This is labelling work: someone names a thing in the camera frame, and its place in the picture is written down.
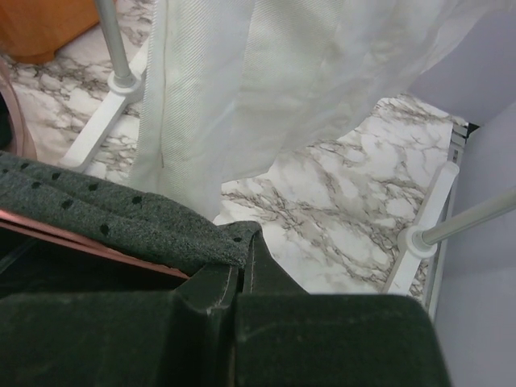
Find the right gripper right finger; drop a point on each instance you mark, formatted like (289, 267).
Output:
(285, 336)

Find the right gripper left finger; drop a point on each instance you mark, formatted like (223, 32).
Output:
(179, 337)

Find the black dotted garment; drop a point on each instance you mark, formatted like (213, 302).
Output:
(144, 225)

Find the pink wire hanger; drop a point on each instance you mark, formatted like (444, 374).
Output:
(45, 232)

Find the white skirt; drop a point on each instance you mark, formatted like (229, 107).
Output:
(262, 88)

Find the white clothes rack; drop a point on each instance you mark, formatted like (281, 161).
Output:
(117, 80)

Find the clear pink plastic basin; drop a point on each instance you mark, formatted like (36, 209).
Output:
(15, 136)

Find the orange plastic bin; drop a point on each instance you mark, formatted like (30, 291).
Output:
(33, 30)

